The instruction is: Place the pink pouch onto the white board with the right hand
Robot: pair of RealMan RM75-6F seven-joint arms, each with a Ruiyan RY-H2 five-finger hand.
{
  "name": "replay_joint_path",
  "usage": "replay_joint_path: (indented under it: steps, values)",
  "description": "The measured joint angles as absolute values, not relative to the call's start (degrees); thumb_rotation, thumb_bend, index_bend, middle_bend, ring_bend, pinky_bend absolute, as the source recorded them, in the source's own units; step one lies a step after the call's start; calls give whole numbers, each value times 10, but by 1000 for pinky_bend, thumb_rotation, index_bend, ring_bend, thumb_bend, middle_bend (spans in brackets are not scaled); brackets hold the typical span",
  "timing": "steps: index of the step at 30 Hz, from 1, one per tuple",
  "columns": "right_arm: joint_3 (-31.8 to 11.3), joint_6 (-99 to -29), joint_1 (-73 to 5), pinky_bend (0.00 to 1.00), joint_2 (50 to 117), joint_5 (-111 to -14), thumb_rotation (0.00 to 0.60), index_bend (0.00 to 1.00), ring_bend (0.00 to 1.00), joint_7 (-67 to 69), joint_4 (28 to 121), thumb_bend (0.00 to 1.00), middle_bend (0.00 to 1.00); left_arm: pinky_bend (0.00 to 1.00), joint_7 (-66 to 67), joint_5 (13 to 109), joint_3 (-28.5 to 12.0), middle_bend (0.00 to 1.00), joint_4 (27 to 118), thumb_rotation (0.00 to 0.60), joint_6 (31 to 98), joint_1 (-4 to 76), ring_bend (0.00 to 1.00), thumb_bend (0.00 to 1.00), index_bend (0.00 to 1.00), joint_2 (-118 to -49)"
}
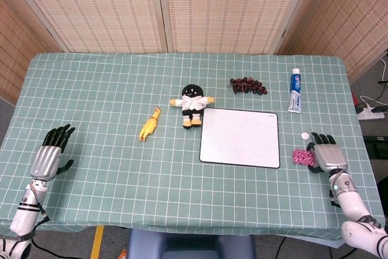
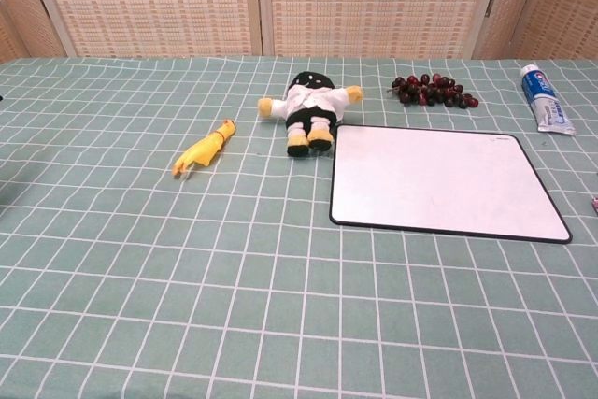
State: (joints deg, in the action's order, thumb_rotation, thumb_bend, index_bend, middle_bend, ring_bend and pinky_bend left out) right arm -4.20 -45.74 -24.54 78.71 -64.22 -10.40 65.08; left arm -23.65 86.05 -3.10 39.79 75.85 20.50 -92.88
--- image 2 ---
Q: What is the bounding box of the black plush doll white coat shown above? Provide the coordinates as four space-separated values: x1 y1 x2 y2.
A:
257 70 364 158

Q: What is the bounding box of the green checked tablecloth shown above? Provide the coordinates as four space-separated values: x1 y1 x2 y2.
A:
0 55 598 399

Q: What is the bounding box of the yellow rubber chicken toy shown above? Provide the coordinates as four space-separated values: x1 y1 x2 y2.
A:
171 119 237 179

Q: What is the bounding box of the white board with black frame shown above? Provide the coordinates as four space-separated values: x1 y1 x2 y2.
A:
328 123 574 245

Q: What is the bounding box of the dark red grape bunch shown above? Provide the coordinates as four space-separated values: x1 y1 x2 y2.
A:
391 72 481 109

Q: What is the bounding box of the woven folding screen panel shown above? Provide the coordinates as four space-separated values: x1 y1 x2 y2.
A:
21 0 263 59
0 0 69 64
254 0 508 60
471 0 555 61
511 0 598 61

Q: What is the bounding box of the blue white toothpaste tube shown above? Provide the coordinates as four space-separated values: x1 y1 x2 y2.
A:
520 64 577 136

